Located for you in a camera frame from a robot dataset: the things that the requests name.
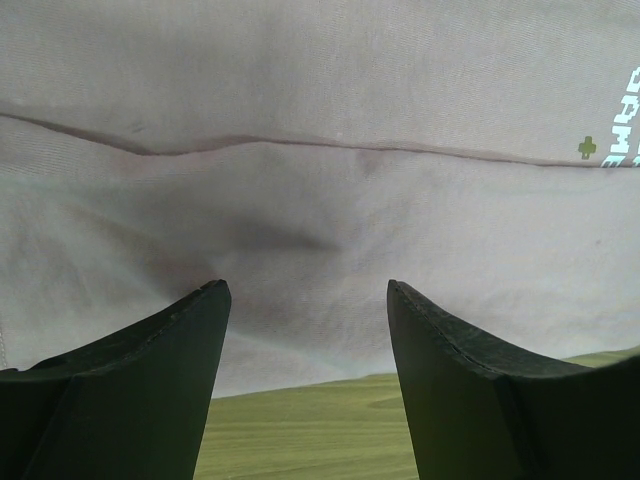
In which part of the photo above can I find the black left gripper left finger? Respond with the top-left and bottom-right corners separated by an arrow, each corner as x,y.
1,280 -> 231,480

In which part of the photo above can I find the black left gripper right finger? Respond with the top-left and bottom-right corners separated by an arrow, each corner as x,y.
387,280 -> 639,480

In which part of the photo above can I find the pink printed t-shirt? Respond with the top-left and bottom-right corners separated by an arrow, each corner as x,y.
1,1 -> 639,396

